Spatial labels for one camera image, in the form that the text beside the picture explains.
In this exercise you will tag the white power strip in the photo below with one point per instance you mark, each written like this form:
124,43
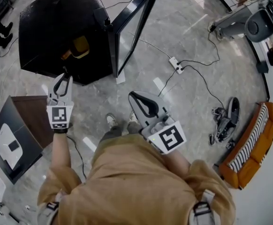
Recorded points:
176,65

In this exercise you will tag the white paper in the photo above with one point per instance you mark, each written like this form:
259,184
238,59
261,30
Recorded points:
121,77

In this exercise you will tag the person's white right shoe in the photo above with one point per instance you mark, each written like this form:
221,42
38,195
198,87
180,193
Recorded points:
133,116

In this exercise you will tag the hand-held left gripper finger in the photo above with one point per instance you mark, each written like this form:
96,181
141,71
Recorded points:
69,90
51,89

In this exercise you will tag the person's tan shirt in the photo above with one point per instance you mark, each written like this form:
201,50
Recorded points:
138,184

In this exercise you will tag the black wristband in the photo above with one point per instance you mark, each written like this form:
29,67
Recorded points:
61,130

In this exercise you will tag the striped sofa cushion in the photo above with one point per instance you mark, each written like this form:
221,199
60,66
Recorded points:
249,139

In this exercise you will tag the black phone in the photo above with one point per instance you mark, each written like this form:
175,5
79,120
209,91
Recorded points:
13,146

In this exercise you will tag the grey equipment pile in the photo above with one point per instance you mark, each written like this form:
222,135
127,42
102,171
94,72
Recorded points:
225,125

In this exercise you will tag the person's white left shoe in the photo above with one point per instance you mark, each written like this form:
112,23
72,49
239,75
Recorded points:
110,119

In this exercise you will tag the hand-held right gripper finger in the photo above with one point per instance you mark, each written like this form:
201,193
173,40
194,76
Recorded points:
138,116
162,108

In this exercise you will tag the person's white shoe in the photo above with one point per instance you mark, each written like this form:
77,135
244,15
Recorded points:
110,119
133,116

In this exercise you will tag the black cabinet with glass door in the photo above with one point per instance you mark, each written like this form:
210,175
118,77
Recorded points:
56,13

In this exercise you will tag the person's left forearm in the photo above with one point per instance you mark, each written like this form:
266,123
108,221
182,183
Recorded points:
61,149

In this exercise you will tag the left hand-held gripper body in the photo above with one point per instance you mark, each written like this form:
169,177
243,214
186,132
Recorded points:
60,114

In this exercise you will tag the yellow plastic bin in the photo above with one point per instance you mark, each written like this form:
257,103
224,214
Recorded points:
81,47

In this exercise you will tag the dark table with wood side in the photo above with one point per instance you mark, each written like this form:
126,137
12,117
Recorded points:
33,116

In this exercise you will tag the black plastic block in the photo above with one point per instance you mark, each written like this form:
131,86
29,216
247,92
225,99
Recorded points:
262,67

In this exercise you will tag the person's right forearm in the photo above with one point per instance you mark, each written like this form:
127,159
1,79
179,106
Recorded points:
175,162

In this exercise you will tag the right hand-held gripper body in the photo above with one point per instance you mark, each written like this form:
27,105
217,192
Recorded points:
171,137

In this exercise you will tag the person's trousers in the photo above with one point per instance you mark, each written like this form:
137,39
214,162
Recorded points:
117,132

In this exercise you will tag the orange sofa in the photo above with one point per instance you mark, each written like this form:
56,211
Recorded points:
256,163

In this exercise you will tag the white tray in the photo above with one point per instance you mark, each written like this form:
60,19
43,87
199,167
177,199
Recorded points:
5,137

